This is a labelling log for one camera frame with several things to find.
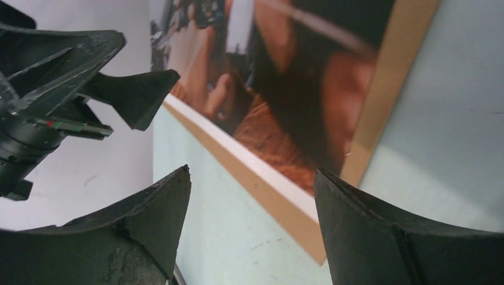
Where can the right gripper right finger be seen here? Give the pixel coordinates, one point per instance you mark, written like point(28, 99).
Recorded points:
point(370, 241)

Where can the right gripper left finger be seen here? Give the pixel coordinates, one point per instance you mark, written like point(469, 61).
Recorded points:
point(133, 241)

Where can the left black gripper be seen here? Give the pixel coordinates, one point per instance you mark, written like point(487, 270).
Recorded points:
point(42, 73)

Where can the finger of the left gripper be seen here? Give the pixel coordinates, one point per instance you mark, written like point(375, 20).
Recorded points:
point(135, 98)

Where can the printed photo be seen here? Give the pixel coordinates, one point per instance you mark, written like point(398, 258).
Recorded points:
point(280, 85)

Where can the brown backing board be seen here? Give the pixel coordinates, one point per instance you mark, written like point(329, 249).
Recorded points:
point(407, 26)

